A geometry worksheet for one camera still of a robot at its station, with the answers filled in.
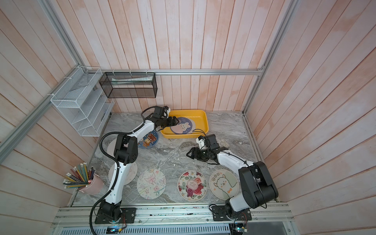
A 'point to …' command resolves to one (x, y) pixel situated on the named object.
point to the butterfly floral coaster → (151, 184)
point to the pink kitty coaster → (111, 146)
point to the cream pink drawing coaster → (193, 126)
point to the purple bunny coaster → (184, 126)
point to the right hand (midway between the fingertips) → (190, 154)
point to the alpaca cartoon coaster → (223, 184)
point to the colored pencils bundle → (79, 176)
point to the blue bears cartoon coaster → (149, 140)
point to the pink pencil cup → (94, 187)
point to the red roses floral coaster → (192, 185)
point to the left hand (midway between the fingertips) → (175, 123)
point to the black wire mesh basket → (129, 84)
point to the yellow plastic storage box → (201, 120)
